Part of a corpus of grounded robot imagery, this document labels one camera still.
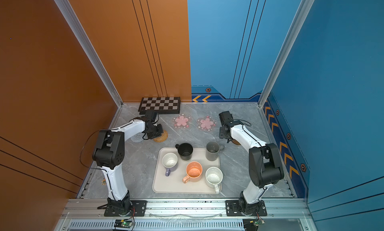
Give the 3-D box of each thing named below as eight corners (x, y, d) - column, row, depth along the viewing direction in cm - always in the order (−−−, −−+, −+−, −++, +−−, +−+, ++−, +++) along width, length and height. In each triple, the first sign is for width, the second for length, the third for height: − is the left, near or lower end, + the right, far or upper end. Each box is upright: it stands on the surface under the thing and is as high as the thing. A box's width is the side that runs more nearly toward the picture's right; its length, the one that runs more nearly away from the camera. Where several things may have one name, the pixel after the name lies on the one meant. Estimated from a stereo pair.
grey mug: (205, 160, 91) (206, 152, 82) (205, 150, 96) (206, 141, 87) (217, 160, 91) (220, 152, 82) (217, 150, 96) (219, 141, 86)
